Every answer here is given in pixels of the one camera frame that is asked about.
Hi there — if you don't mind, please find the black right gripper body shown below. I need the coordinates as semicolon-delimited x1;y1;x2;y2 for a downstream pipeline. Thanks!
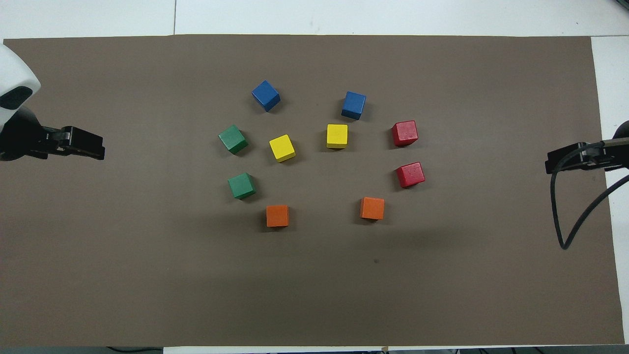
589;120;629;172

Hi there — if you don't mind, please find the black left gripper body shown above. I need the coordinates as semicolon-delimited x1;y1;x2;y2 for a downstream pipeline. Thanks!
0;106;63;162

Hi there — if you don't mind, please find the green wooden cube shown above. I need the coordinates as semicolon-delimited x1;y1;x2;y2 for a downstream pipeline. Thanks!
218;124;249;155
228;173;257;200

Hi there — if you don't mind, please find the red wooden cube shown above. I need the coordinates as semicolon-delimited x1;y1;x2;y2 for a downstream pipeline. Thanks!
396;162;426;188
392;120;419;147

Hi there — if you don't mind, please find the blue wooden cube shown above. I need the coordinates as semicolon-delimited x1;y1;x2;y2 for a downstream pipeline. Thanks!
252;80;281;112
341;91;367;120

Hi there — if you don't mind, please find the yellow wooden cube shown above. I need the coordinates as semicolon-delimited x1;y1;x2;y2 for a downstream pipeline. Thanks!
326;124;348;149
269;134;296;163

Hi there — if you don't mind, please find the orange wooden cube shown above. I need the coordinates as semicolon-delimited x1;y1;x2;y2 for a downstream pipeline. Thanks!
266;205;290;228
359;197;385;220

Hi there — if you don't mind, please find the brown table mat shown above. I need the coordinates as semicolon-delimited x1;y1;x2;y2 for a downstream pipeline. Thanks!
0;34;625;348

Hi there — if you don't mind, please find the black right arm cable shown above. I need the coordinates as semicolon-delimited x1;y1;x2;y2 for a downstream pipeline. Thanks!
550;142;629;250

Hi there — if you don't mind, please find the thin black cable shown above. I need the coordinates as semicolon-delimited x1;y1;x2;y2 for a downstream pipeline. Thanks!
107;346;164;354

